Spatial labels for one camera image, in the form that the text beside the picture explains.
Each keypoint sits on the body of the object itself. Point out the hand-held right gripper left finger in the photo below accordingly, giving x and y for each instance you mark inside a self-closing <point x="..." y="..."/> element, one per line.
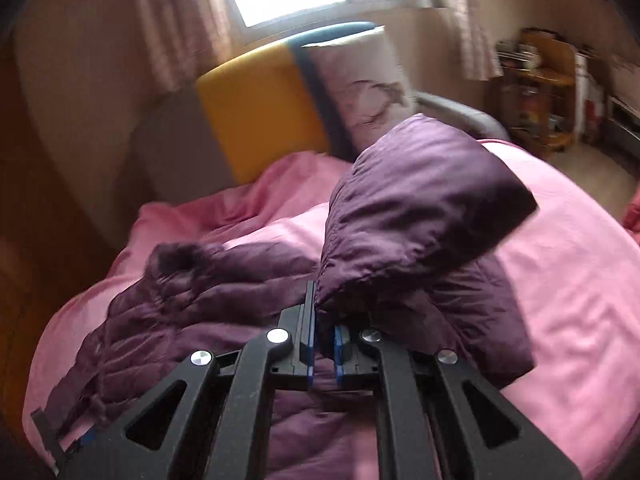
<point x="309" y="345"/>

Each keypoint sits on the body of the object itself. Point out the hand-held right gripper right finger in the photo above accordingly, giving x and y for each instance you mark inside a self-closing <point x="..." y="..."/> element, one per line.
<point x="341" y="355"/>

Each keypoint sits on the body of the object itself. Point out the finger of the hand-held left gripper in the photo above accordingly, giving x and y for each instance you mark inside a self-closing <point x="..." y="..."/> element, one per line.
<point x="52" y="440"/>

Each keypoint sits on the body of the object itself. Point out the purple down jacket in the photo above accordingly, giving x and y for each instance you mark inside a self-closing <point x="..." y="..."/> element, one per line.
<point x="400" y="210"/>

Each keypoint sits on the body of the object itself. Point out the pink bedspread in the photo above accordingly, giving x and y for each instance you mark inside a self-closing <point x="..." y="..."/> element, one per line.
<point x="550" y="285"/>

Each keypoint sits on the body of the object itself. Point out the yellow grey blue headboard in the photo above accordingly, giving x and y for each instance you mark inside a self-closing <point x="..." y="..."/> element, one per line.
<point x="250" y="105"/>

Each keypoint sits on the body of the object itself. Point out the white deer print pillow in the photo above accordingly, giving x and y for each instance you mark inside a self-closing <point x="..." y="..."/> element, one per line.
<point x="350" y="90"/>

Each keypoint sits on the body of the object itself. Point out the red cloth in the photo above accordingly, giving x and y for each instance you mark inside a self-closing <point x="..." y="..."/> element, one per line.
<point x="632" y="217"/>

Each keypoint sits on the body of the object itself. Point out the wooden shelf unit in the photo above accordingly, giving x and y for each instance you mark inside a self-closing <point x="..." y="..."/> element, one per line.
<point x="540" y="85"/>

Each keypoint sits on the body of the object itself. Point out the white red carton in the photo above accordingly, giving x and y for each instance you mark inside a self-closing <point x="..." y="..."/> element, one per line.
<point x="592" y="95"/>

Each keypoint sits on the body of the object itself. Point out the grey bed rail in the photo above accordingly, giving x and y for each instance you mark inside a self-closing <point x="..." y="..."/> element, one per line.
<point x="465" y="115"/>

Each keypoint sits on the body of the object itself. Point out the grey wall heater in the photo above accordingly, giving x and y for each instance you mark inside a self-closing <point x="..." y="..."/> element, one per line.
<point x="625" y="125"/>

